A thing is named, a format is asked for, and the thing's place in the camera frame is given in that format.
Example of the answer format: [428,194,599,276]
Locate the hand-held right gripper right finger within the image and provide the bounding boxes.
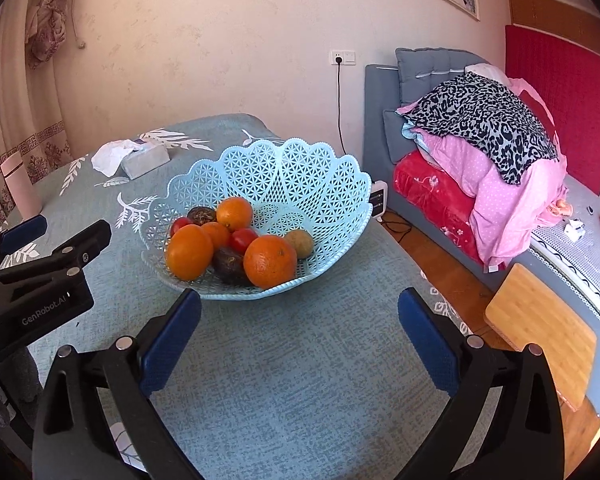
[397,287,566,480]

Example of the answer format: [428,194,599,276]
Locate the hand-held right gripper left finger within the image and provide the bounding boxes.
[31,288,202,480]

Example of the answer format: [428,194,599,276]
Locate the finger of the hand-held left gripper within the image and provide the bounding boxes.
[0,214,48,275]
[0,219,112,297]

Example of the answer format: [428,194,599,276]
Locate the orange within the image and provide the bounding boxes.
[216,197,254,232]
[200,221,232,251]
[243,234,298,289]
[166,224,215,282]

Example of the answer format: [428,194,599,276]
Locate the brown round fruit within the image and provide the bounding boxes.
[283,229,314,260]

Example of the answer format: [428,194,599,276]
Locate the light blue lattice basket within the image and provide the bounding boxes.
[141,137,373,301]

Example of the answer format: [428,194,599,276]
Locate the pink thermos bottle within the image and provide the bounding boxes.
[0,152,43,216]

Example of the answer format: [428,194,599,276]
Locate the dark passion fruit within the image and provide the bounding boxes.
[187,206,218,227]
[211,246,253,286]

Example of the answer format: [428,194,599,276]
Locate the tissue box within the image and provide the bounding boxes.
[91,139,171,179]

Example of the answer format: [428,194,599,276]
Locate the green leaf-print tablecloth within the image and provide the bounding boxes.
[0,114,511,480]

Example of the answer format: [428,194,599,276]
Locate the patterned beige curtain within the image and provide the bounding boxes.
[0,0,96,241]

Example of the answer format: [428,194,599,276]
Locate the small white heater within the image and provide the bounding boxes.
[370,180,390,221]

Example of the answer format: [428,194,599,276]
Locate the red floral blanket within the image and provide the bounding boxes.
[392,152,486,263]

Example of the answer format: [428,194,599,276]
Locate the pink blanket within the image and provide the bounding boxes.
[397,77,568,273]

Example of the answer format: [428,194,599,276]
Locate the grey patterned bed sheet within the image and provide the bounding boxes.
[530,175,600,331]

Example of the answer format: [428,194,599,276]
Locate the floral curtain tieback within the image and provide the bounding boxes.
[25,0,85,68]

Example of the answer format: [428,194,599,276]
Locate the blue-grey pillow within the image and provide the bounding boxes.
[382,110,417,164]

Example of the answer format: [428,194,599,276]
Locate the leopard print blanket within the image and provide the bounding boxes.
[402,72,560,186]

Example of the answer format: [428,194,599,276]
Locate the grey tufted cushion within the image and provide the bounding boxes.
[395,47,488,108]

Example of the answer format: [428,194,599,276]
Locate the white pillow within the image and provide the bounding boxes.
[464,62,513,88]

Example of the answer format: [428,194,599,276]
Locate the red headboard panel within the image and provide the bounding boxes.
[504,25,600,196]

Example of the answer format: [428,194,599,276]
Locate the black floor cable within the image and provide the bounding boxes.
[382,212,416,243]

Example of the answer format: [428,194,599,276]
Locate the blue bed frame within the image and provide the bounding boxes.
[364,64,600,418]

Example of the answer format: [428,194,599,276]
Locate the black power cable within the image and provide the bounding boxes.
[336,60,348,158]

